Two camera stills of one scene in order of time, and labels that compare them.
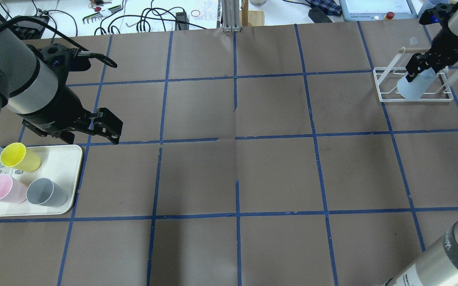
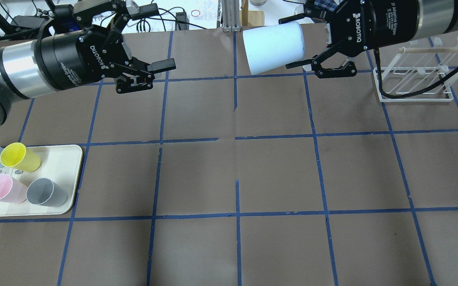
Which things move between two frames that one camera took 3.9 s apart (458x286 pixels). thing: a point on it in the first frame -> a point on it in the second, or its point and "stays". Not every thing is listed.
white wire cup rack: x=387 y=79 stays
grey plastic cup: x=43 y=191 stays
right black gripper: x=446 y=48 -> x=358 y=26
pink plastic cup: x=1 y=187 stays
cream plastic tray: x=61 y=163 stays
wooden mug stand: x=249 y=18 stays
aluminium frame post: x=230 y=16 stays
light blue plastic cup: x=416 y=89 -> x=268 y=47
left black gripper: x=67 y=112 -> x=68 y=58
